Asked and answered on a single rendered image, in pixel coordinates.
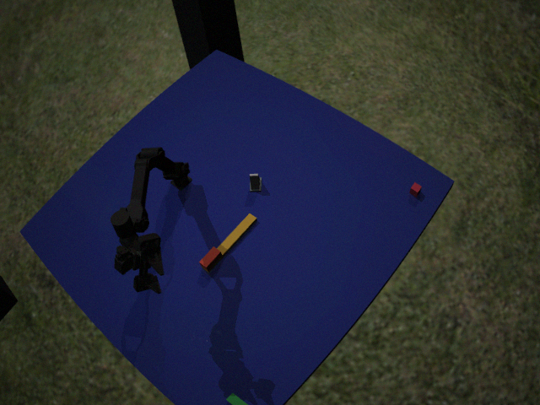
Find small red cube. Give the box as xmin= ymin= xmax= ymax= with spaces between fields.
xmin=409 ymin=183 xmax=421 ymax=197

